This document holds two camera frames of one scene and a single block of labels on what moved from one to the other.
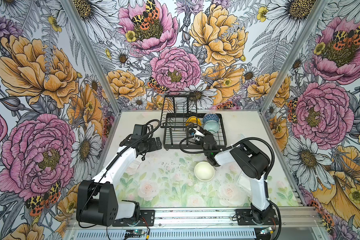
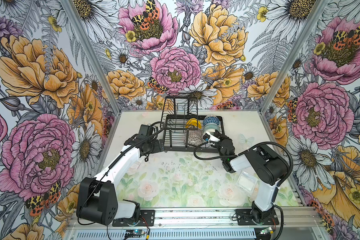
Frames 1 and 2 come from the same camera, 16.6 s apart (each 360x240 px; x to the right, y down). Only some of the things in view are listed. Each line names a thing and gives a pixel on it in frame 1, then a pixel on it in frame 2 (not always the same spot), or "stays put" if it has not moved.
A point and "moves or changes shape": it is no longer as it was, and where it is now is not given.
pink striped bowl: (191, 125) moves or changes shape
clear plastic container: (244, 183) stays put
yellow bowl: (193, 119) stays put
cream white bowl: (204, 171) moves or changes shape
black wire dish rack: (180, 112) stays put
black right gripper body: (206, 132) → (221, 137)
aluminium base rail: (209, 224) stays put
